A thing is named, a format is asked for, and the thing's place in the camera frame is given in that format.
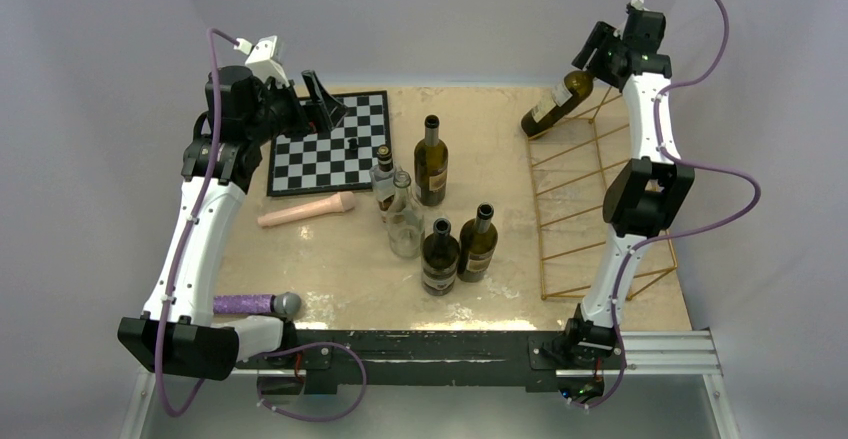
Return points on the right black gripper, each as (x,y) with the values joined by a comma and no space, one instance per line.
(601,36)

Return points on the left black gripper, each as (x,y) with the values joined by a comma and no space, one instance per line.
(322,114)

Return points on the dark wine bottle cream label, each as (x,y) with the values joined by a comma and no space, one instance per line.
(573,89)

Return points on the tall green wine bottle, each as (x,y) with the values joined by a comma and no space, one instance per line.
(431,157)

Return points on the clear glass bottle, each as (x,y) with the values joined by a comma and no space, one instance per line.
(404,219)

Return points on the dark wine bottle white label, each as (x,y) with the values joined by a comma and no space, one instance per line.
(440,253)

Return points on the dark wine bottle gold label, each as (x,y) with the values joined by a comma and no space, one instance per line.
(478,239)

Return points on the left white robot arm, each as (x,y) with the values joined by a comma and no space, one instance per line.
(174,333)

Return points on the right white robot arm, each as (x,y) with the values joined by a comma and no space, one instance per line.
(643,200)

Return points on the clear square liquor bottle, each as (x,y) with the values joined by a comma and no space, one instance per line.
(382,179)

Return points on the black white chessboard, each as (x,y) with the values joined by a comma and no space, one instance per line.
(323,163)

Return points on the purple glitter microphone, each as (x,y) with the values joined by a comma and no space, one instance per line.
(285,305)

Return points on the black mounting base bar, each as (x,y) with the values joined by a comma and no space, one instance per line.
(430,356)

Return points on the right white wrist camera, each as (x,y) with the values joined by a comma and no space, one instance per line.
(637,5)

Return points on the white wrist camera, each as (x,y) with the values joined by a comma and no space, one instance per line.
(263,58)
(637,5)

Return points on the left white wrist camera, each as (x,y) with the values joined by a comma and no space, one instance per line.
(263,58)

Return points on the gold wire wine rack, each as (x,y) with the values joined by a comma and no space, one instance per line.
(571,166)

